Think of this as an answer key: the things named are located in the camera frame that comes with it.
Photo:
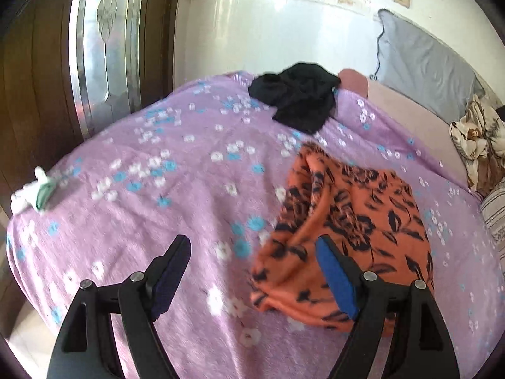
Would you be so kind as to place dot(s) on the brown white floral cloth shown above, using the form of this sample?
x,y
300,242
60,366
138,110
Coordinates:
x,y
479,142

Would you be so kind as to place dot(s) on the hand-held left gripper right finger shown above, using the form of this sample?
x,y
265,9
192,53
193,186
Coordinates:
x,y
337,276

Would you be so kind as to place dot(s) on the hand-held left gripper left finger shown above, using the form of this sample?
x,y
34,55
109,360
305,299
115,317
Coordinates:
x,y
169,280

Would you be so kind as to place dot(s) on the striped floral cushion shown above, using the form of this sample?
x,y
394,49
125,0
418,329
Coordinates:
x,y
495,213

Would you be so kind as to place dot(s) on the wooden door with glass pane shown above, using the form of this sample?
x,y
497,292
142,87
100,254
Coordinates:
x,y
79,67

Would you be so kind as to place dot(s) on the small white green cloth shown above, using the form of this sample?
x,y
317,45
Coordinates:
x,y
35,193

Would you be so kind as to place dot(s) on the orange black floral blouse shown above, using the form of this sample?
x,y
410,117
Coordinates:
x,y
355,213

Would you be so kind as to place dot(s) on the black crumpled garment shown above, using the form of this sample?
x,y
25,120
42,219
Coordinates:
x,y
303,94

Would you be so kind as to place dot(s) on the small black cloth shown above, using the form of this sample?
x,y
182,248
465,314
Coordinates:
x,y
501,112

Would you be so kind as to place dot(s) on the pink beige mattress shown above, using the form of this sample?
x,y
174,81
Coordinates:
x,y
410,118

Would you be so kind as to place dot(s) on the grey pillow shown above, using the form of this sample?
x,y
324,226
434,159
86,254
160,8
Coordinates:
x,y
422,59

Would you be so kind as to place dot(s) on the purple floral bed sheet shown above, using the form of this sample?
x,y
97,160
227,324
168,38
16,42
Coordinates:
x,y
177,189

